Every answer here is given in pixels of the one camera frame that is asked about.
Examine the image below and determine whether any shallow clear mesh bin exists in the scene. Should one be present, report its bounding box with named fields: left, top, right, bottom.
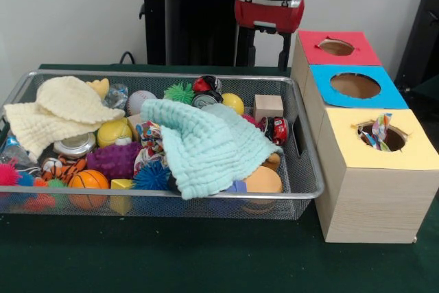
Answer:
left=0, top=69, right=325, bottom=222

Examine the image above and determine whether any pink spiky ball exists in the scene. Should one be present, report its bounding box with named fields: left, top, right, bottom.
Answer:
left=0, top=161, right=23, bottom=187

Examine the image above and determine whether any white toy baseball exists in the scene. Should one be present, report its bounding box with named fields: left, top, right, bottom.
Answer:
left=126, top=91, right=158, bottom=115

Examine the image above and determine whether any yellow ball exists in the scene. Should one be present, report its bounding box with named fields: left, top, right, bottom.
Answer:
left=96, top=118, right=134, bottom=148
left=222, top=93, right=246, bottom=116

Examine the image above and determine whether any mint green cloth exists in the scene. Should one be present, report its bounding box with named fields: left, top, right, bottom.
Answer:
left=141, top=98, right=283, bottom=200

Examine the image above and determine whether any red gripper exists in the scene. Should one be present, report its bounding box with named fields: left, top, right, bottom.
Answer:
left=234, top=0, right=305, bottom=71

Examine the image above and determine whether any small wooden cube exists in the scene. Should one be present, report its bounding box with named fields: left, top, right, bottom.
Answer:
left=252, top=94, right=285, bottom=122

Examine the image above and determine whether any orange toy basketball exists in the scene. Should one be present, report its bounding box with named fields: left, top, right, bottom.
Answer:
left=67, top=169, right=110, bottom=210

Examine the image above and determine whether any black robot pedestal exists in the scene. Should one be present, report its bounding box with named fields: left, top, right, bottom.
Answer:
left=132, top=0, right=276, bottom=67

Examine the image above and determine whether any peach orange ball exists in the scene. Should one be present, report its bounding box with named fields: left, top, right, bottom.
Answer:
left=242, top=166, right=283, bottom=198

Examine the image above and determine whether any black chair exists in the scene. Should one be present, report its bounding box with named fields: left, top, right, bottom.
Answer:
left=396, top=0, right=439, bottom=95

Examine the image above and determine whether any cream yellow cloth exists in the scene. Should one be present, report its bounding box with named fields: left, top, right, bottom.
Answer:
left=3, top=75, right=126, bottom=159

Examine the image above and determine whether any green spiky ball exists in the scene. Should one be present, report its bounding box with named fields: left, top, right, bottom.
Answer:
left=163, top=82, right=195, bottom=105

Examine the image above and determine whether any wooden box with three holes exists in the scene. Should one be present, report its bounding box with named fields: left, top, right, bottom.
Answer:
left=291, top=30, right=439, bottom=244

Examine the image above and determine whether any colourful polka dot cloth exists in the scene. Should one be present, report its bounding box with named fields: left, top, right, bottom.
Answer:
left=360, top=111, right=393, bottom=151

